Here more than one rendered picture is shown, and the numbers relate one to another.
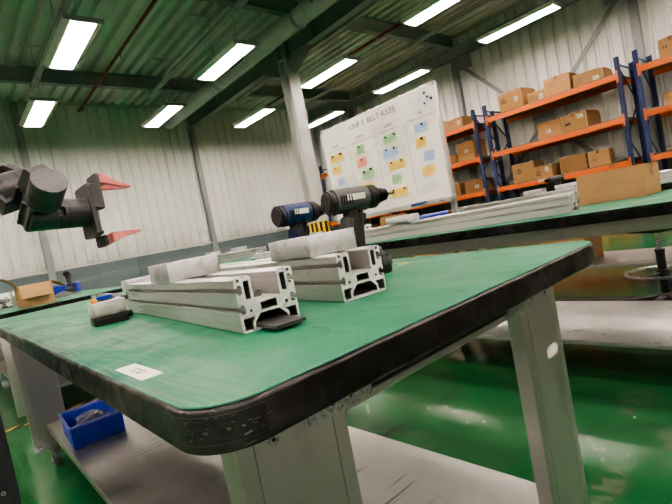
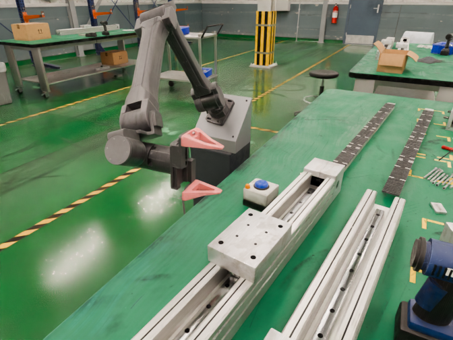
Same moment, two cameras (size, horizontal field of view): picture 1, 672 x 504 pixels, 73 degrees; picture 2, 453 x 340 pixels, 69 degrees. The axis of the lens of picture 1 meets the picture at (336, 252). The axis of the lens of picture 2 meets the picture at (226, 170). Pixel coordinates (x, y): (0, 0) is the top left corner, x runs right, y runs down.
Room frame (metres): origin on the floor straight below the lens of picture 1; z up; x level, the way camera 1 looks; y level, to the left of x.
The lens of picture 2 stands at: (0.79, -0.14, 1.34)
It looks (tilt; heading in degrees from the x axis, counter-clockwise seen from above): 28 degrees down; 70
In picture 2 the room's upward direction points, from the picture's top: straight up
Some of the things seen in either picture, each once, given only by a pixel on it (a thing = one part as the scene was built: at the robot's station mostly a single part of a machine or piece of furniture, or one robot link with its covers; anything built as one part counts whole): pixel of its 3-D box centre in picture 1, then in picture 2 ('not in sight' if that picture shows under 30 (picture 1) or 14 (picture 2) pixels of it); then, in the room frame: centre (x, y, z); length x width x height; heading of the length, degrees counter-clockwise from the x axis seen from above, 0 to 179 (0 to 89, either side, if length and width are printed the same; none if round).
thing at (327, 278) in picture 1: (263, 277); (336, 305); (1.13, 0.19, 0.82); 0.80 x 0.10 x 0.09; 35
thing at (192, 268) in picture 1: (184, 274); (251, 246); (1.02, 0.35, 0.87); 0.16 x 0.11 x 0.07; 35
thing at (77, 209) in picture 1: (75, 212); (170, 160); (0.89, 0.48, 1.03); 0.07 x 0.07 x 0.10; 49
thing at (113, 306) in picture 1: (111, 309); (263, 195); (1.18, 0.61, 0.81); 0.10 x 0.08 x 0.06; 125
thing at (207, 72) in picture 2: not in sight; (186, 59); (2.01, 4.95, 0.50); 1.03 x 0.55 x 1.01; 136
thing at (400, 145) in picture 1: (391, 210); not in sight; (4.37, -0.60, 0.97); 1.50 x 0.50 x 1.95; 41
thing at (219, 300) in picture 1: (188, 295); (250, 264); (1.02, 0.35, 0.82); 0.80 x 0.10 x 0.09; 35
